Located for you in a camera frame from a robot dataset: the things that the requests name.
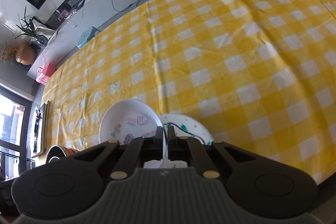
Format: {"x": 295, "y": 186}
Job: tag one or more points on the pink storage box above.
{"x": 44, "y": 73}

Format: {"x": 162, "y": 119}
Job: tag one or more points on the yellow checkered tablecloth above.
{"x": 259, "y": 74}

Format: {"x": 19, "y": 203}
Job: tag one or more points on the white Fruity painted plate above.
{"x": 187, "y": 126}

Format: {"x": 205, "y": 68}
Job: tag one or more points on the orange steel bowl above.
{"x": 57, "y": 152}

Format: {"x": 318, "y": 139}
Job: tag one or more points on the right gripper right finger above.
{"x": 192, "y": 152}

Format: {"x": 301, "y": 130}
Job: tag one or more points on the small white sticker plate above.
{"x": 130, "y": 119}

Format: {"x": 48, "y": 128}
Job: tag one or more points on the green plant in blue vase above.
{"x": 27, "y": 28}

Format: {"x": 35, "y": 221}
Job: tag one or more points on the light blue plastic stool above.
{"x": 86, "y": 36}

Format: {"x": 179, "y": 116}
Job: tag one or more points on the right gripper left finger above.
{"x": 137, "y": 153}

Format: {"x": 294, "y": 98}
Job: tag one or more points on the dark notebook stack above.
{"x": 40, "y": 130}

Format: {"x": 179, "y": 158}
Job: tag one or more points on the golden round vase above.
{"x": 25, "y": 54}

